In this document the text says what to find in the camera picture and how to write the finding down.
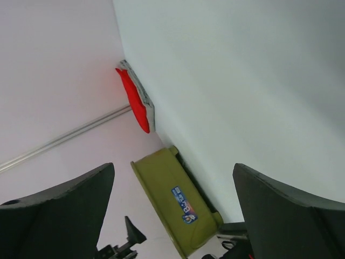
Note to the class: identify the olive green plastic bin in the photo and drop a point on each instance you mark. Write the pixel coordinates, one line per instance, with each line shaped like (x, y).
(188, 217)

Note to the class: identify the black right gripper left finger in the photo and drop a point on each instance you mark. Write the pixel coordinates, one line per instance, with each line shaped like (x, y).
(63, 221)

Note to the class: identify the aluminium frame post left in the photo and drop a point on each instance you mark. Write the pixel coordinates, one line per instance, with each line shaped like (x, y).
(5, 166)

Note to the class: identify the folded red t shirt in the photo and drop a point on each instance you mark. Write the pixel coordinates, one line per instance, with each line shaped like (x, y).
(134, 99)

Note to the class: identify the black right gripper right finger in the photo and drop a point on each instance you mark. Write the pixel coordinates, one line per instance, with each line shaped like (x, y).
(285, 222)

